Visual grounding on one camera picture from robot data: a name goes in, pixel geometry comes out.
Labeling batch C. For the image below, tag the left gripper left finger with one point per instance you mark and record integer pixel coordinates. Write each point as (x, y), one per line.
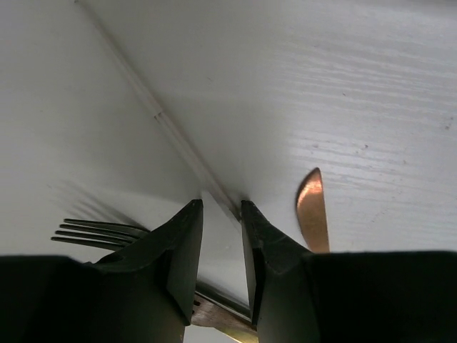
(141, 293)

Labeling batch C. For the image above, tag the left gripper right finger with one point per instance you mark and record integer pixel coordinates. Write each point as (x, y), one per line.
(298, 296)

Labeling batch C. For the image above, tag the copper knife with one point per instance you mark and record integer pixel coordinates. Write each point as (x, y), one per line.
(311, 212)

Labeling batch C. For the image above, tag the thin white chopstick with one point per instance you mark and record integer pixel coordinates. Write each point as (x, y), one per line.
(173, 132)

